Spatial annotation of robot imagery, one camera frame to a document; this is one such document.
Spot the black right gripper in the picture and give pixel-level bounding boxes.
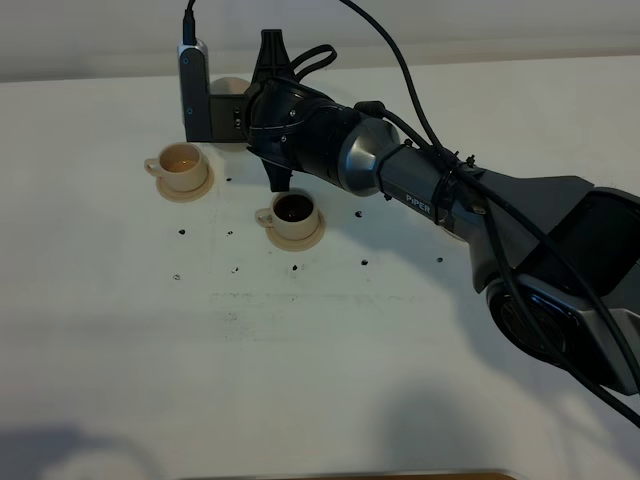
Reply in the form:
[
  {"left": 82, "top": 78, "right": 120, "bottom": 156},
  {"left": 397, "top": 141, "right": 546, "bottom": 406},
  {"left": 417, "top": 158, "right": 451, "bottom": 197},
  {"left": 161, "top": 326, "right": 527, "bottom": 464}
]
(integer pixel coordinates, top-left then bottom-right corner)
[{"left": 243, "top": 29, "right": 360, "bottom": 193}]

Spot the beige ceramic teapot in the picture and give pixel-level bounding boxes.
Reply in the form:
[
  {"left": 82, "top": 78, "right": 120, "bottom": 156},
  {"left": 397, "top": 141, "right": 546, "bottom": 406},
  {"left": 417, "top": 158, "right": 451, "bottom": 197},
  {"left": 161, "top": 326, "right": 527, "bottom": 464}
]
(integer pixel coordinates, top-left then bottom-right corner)
[{"left": 208, "top": 77, "right": 251, "bottom": 151}]

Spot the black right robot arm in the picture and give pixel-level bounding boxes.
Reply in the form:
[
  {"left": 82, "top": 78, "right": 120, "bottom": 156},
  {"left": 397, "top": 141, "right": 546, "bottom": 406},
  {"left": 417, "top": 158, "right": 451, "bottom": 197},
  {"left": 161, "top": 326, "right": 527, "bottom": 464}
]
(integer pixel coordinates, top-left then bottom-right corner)
[{"left": 242, "top": 30, "right": 639, "bottom": 395}]

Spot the beige teapot saucer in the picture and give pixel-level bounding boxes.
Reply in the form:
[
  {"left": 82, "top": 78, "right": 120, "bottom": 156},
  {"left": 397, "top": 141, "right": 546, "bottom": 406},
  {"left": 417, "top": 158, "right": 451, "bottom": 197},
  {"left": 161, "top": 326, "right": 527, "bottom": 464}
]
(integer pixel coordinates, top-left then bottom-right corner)
[{"left": 440, "top": 226, "right": 468, "bottom": 243}]

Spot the beige middle teacup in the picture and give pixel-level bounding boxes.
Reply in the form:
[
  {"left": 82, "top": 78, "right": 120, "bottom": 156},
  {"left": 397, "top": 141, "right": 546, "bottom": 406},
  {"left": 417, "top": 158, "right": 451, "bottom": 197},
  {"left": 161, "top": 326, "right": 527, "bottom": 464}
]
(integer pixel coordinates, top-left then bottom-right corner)
[{"left": 255, "top": 189, "right": 320, "bottom": 241}]

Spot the beige teacup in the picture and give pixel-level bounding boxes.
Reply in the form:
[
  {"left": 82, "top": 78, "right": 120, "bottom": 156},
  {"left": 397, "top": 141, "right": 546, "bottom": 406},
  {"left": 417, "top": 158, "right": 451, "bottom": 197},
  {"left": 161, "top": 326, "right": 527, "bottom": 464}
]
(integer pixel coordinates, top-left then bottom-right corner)
[
  {"left": 144, "top": 143, "right": 208, "bottom": 193},
  {"left": 255, "top": 189, "right": 320, "bottom": 241}
]

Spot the beige left teacup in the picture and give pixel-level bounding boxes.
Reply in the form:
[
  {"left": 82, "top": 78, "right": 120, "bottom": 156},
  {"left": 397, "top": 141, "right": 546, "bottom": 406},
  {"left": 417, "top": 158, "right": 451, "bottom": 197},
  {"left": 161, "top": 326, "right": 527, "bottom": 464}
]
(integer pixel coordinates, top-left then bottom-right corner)
[{"left": 144, "top": 143, "right": 208, "bottom": 193}]

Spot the beige middle cup saucer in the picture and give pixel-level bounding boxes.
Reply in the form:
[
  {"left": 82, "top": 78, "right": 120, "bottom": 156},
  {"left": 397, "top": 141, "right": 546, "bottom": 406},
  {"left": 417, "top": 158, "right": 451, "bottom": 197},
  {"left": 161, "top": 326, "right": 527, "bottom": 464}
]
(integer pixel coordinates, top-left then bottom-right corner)
[{"left": 265, "top": 213, "right": 326, "bottom": 252}]

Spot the beige cup saucer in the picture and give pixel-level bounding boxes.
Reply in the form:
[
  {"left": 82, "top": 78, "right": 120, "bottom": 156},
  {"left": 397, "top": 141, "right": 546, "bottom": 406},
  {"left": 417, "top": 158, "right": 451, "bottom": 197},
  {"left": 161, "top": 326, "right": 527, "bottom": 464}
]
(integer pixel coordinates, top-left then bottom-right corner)
[
  {"left": 265, "top": 213, "right": 326, "bottom": 252},
  {"left": 155, "top": 166, "right": 215, "bottom": 203}
]

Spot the beige left cup saucer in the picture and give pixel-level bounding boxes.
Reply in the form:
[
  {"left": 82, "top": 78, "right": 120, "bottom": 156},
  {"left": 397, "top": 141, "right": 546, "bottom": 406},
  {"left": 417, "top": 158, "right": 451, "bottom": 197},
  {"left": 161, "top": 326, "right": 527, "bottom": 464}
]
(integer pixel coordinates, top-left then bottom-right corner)
[{"left": 155, "top": 166, "right": 215, "bottom": 203}]

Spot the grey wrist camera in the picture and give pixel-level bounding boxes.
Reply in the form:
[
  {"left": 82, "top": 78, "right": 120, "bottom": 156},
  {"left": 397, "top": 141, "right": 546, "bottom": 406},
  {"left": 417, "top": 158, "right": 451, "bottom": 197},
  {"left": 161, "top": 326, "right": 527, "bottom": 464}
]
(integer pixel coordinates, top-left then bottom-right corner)
[{"left": 178, "top": 40, "right": 245, "bottom": 143}]

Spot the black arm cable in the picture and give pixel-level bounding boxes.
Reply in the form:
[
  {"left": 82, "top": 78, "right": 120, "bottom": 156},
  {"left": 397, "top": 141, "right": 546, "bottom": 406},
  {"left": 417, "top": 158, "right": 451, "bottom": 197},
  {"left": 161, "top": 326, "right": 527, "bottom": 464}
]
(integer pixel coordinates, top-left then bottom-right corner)
[{"left": 287, "top": 0, "right": 640, "bottom": 429}]

